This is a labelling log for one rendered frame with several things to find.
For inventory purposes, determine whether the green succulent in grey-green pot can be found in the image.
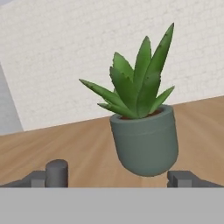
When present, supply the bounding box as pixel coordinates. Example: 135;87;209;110
78;22;179;178

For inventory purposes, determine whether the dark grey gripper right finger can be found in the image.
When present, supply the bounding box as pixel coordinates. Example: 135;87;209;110
166;170;224;188

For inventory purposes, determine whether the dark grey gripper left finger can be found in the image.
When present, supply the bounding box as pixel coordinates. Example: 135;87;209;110
0;158;69;188

